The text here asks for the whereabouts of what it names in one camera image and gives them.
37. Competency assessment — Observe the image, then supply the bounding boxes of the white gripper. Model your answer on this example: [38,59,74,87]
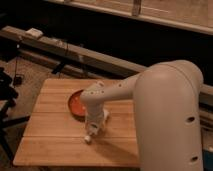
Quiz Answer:
[85,104,105,136]

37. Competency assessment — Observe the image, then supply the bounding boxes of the white plastic bottle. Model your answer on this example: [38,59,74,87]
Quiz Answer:
[84,109,109,144]

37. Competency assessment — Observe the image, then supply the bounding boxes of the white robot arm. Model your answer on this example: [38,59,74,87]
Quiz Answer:
[81,60,203,171]

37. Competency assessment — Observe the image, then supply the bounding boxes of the orange ceramic bowl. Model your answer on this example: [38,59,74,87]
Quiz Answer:
[68,90,86,122]

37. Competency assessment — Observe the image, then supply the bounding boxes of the black tripod stand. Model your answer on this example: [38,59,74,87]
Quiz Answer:
[0,67,29,162]

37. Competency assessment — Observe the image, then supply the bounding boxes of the small white box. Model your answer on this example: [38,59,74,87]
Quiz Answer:
[26,28,43,38]

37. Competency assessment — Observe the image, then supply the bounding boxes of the long wooden beam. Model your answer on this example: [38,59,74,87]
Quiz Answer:
[0,26,213,107]

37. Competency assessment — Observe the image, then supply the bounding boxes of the wooden shelf ledge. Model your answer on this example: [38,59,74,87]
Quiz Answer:
[45,0,213,36]

